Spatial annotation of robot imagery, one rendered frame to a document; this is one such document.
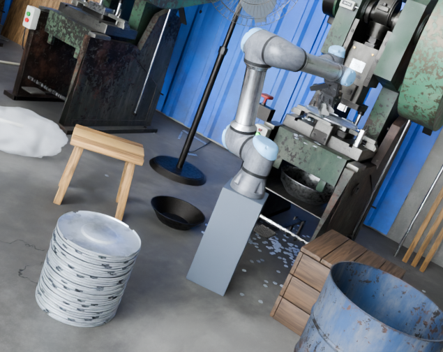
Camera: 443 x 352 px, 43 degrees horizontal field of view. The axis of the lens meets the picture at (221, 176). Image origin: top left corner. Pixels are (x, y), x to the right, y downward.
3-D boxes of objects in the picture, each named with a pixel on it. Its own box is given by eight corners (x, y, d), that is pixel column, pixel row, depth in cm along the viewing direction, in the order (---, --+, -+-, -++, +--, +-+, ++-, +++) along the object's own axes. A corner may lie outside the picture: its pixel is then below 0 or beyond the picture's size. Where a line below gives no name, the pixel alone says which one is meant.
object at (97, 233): (156, 251, 195) (157, 248, 195) (91, 263, 172) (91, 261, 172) (106, 209, 211) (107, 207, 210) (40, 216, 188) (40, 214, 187)
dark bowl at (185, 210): (179, 241, 274) (184, 229, 272) (134, 211, 286) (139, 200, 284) (211, 230, 300) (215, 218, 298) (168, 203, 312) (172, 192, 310)
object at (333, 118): (296, 105, 279) (296, 104, 278) (316, 106, 304) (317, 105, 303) (347, 130, 267) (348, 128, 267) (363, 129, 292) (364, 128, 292)
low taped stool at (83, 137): (51, 203, 261) (70, 138, 251) (57, 184, 283) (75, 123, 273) (122, 223, 270) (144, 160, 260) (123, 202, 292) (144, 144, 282)
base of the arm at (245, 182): (260, 202, 229) (269, 181, 226) (227, 187, 230) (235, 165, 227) (266, 193, 243) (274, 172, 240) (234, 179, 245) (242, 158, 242)
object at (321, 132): (321, 149, 271) (332, 123, 267) (296, 136, 277) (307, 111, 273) (337, 146, 293) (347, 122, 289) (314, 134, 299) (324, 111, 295)
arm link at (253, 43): (238, 164, 235) (267, 35, 210) (216, 149, 244) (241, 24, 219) (259, 160, 242) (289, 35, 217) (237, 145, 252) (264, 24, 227)
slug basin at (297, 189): (319, 215, 289) (327, 198, 286) (264, 184, 302) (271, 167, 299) (339, 205, 318) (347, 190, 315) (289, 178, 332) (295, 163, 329)
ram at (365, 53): (353, 103, 279) (379, 47, 270) (326, 91, 285) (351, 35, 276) (362, 104, 294) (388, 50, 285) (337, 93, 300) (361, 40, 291)
